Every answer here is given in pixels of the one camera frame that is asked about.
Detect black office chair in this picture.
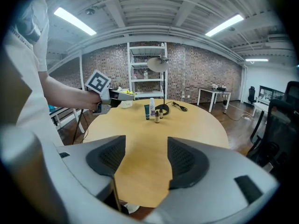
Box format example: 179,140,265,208
246,80,299,179

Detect black lamp cable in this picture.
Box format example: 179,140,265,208
169,101,188,112

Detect black swivel chair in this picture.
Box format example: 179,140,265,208
248,86,257,106

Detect person's beige shoe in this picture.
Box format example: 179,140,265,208
123,203,140,215

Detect black top white frame table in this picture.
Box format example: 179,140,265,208
48,105,89,135

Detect person's left forearm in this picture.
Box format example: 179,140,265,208
38,70,94,109

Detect person's white printed t-shirt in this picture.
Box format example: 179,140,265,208
3,0,65,147

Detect black tripod stand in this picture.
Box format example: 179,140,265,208
72,108,89,144

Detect white metal shelf unit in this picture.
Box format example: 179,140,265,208
127,42,168,100

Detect white leg dark top desk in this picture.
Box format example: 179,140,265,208
198,87,232,113

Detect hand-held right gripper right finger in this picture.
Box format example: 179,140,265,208
144,136,280,223

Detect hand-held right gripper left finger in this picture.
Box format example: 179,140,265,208
56,135,126,198

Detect person's left hand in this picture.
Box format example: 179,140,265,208
90,94,101,112

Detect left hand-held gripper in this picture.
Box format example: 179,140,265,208
84,69,135,114

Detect black desk lamp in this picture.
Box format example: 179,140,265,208
146,57,171,116

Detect sunflowers in white pot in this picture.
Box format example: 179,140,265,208
120,89,138,109

